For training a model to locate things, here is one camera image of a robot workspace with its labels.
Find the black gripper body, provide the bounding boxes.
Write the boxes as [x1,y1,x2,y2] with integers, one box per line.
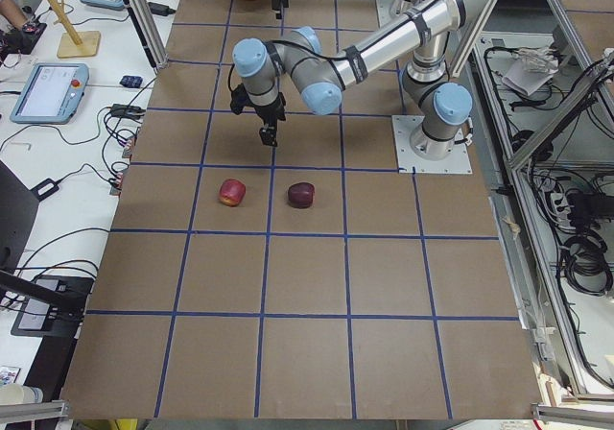
[230,86,286,129]

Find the dark red apple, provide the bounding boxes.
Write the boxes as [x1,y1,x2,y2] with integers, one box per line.
[287,182,316,208]

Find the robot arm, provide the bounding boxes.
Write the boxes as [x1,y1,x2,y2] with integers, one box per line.
[230,0,489,147]

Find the bright red apple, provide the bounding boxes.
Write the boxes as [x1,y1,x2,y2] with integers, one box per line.
[218,179,247,207]

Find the wooden mug tree stand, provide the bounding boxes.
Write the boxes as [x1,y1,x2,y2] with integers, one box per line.
[46,0,101,60]

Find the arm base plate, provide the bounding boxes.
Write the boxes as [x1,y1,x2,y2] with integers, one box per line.
[391,115,473,176]

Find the aluminium frame post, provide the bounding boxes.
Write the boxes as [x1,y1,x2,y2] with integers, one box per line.
[122,0,168,70]

